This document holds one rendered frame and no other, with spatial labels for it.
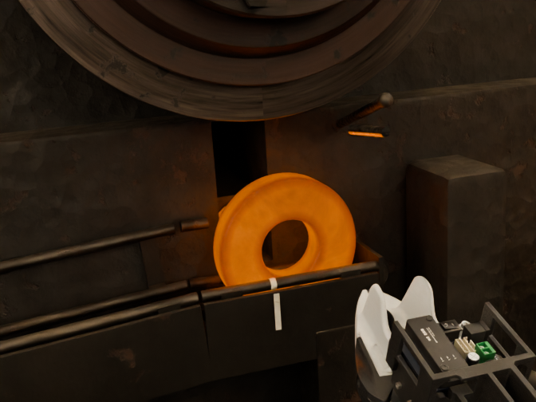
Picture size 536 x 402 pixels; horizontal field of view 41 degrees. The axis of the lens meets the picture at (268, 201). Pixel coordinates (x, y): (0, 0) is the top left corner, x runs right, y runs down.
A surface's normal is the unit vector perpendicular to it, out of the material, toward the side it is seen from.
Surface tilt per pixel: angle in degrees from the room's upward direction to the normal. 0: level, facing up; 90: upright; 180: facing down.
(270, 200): 90
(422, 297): 87
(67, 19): 90
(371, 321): 89
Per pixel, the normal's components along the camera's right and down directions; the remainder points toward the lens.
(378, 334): -0.97, 0.11
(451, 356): 0.04, -0.84
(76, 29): 0.30, 0.24
